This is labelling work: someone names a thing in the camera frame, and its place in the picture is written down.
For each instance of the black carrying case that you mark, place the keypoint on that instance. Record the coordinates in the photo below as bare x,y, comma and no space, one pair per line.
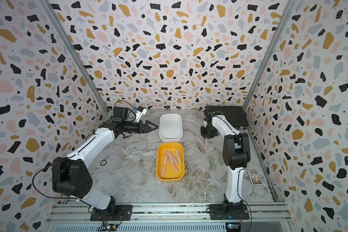
235,115

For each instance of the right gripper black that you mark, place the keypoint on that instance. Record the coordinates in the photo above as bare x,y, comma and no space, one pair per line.
212,134

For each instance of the aluminium mounting rail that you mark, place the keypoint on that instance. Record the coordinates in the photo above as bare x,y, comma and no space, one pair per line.
172,217

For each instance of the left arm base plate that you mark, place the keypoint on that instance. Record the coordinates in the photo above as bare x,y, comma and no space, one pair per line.
115,212

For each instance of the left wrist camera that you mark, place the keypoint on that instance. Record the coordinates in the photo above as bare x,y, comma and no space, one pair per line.
140,111

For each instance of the colourful card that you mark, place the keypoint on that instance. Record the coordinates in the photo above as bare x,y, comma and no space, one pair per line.
254,177

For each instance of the pink folding knife angled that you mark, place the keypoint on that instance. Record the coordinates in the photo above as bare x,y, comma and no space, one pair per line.
178,156

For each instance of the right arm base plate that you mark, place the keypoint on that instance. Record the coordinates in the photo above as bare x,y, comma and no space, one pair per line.
236,211

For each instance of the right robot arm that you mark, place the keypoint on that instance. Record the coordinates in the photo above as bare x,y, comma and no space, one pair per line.
235,154

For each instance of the white storage box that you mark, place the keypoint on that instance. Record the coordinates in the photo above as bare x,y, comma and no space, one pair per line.
170,128

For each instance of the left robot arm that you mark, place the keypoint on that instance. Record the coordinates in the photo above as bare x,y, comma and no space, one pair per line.
70,175

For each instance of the yellow storage box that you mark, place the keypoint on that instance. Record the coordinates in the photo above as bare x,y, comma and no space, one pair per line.
170,175

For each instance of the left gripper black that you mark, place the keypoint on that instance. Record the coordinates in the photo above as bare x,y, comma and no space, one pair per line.
145,127

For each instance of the long pink fruit knife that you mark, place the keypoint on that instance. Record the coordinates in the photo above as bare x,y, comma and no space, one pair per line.
164,164

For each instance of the circuit board with wires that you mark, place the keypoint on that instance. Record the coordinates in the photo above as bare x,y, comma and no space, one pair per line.
110,227

